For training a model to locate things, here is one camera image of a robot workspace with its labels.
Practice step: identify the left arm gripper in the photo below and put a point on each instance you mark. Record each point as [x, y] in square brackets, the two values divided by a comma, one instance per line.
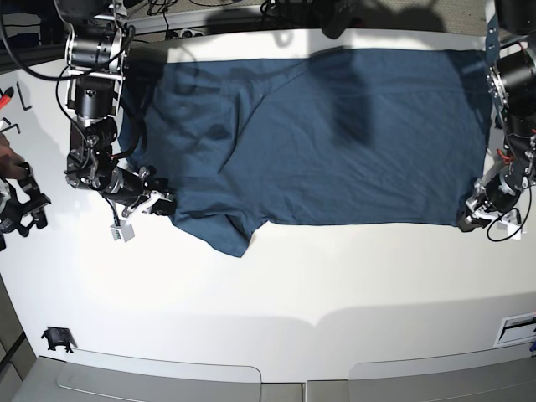
[498, 195]

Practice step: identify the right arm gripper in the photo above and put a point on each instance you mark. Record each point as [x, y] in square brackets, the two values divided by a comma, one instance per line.
[139, 192]

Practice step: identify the blue T-shirt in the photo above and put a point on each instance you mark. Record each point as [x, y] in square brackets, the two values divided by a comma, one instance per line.
[356, 136]

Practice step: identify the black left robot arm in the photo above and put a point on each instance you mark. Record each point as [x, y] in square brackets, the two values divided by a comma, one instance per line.
[510, 52]

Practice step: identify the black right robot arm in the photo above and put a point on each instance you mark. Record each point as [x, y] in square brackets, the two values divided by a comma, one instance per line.
[99, 41]

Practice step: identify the person's hand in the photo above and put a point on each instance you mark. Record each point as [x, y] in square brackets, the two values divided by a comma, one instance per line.
[10, 161]

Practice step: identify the right grey chair back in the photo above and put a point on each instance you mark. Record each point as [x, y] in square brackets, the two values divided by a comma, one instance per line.
[499, 374]

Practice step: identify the grey chair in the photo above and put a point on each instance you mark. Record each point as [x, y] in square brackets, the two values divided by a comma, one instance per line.
[54, 380]
[499, 374]

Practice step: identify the upper hex key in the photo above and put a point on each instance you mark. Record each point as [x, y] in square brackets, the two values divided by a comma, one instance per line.
[25, 105]

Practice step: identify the hex key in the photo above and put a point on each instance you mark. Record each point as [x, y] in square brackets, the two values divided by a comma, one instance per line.
[7, 125]
[25, 105]

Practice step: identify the lower hex key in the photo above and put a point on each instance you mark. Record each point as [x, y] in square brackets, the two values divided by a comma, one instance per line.
[7, 125]

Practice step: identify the black table clip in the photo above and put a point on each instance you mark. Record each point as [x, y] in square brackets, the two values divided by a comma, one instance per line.
[59, 337]

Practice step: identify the left grey chair back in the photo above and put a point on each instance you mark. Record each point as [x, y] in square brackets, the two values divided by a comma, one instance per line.
[54, 380]

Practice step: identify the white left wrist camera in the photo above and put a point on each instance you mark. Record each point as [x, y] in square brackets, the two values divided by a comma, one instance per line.
[510, 231]

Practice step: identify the red handled tool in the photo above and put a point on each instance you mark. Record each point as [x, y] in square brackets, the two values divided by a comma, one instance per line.
[6, 96]

